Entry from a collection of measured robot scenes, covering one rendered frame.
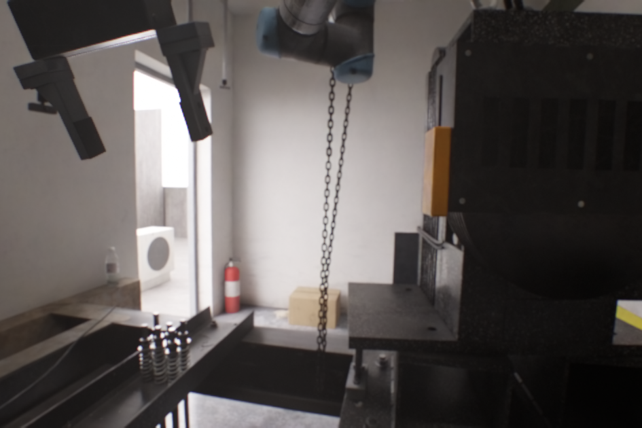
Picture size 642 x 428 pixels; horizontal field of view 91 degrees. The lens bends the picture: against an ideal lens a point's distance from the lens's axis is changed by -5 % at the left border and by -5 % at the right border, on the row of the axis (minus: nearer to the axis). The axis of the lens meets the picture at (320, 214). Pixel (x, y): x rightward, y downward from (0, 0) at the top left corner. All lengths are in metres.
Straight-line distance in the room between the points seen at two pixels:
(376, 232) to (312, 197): 0.69
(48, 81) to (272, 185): 2.97
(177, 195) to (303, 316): 5.70
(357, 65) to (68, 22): 0.44
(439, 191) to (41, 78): 0.57
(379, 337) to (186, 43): 0.67
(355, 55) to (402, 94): 2.58
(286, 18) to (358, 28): 0.15
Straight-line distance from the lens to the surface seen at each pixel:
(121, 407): 1.08
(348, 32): 0.66
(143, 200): 7.79
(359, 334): 0.81
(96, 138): 0.44
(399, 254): 1.36
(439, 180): 0.63
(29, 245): 1.92
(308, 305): 3.00
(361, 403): 0.99
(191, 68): 0.35
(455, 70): 0.65
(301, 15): 0.57
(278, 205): 3.30
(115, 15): 0.36
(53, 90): 0.43
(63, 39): 0.39
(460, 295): 0.80
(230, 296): 3.35
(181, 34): 0.34
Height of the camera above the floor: 1.24
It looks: 5 degrees down
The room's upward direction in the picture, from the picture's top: 1 degrees clockwise
